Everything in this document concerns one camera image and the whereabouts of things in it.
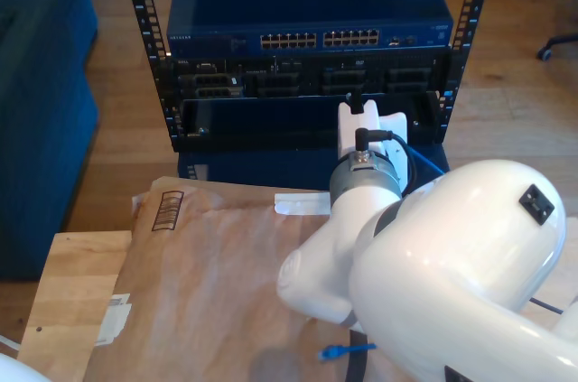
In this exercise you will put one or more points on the black rack shelf tray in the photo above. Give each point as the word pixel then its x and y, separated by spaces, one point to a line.
pixel 271 142

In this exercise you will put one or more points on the long white tape strip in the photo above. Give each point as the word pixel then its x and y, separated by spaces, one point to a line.
pixel 298 205

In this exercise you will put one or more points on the black rack server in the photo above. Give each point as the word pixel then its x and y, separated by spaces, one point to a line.
pixel 311 79

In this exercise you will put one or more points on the white shipping label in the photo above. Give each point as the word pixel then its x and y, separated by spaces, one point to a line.
pixel 113 319

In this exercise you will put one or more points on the black open rack frame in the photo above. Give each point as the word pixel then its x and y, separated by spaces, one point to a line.
pixel 141 16

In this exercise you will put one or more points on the black office chair base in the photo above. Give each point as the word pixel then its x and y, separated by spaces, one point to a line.
pixel 545 54

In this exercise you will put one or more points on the brown paper mailer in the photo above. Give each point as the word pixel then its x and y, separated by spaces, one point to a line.
pixel 203 287

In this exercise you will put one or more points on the blue sofa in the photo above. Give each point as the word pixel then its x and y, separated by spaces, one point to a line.
pixel 40 129

